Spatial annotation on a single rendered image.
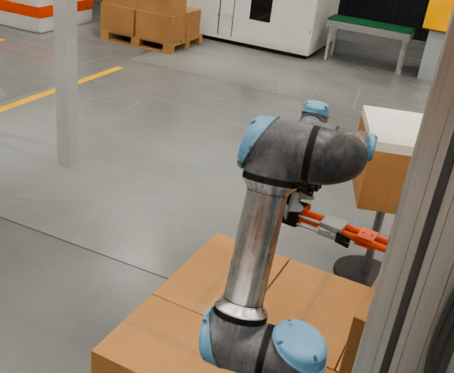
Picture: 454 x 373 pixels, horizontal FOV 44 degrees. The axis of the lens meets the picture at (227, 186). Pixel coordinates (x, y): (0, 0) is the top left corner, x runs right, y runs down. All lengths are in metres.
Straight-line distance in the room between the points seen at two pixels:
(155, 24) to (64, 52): 4.06
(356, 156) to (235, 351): 0.46
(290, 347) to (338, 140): 0.42
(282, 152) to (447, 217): 0.57
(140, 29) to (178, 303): 6.47
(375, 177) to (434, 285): 2.49
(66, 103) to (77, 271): 1.52
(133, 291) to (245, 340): 2.17
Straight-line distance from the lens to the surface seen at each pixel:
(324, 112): 1.60
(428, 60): 8.90
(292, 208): 1.70
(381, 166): 3.07
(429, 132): 0.55
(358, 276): 3.69
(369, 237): 1.69
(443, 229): 0.59
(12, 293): 3.36
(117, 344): 2.20
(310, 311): 2.46
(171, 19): 8.22
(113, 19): 8.72
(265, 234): 1.14
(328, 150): 1.10
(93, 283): 3.38
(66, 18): 4.34
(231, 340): 1.19
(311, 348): 1.18
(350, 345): 1.67
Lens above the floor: 2.03
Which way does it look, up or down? 27 degrees down
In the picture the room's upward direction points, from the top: 7 degrees clockwise
